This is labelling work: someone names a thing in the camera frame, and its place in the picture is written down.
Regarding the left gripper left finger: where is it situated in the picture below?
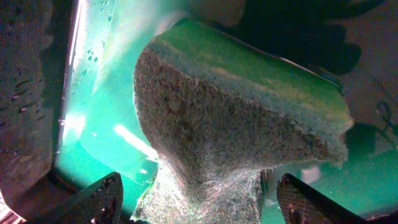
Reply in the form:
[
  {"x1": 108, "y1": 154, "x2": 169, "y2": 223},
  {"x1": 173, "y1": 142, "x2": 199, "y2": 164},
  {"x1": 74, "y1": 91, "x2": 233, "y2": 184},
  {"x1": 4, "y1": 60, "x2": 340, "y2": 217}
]
[{"x1": 29, "y1": 172, "x2": 123, "y2": 224}]

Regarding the green scouring sponge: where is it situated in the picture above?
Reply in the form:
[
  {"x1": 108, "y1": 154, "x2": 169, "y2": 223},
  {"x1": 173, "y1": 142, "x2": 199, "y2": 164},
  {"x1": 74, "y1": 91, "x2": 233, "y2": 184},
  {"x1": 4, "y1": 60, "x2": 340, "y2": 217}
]
[{"x1": 132, "y1": 21, "x2": 353, "y2": 223}]

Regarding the rectangular dark green tray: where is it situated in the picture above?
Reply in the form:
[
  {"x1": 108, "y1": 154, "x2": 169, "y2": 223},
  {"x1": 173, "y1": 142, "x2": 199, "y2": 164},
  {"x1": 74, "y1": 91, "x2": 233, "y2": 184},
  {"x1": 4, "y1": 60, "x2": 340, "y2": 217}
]
[{"x1": 55, "y1": 1, "x2": 397, "y2": 223}]

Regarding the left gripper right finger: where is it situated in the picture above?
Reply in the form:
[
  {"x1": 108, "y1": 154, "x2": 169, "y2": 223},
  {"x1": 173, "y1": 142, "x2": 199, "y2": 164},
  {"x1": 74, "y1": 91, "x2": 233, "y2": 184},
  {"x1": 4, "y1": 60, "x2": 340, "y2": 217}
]
[{"x1": 277, "y1": 173, "x2": 367, "y2": 224}]

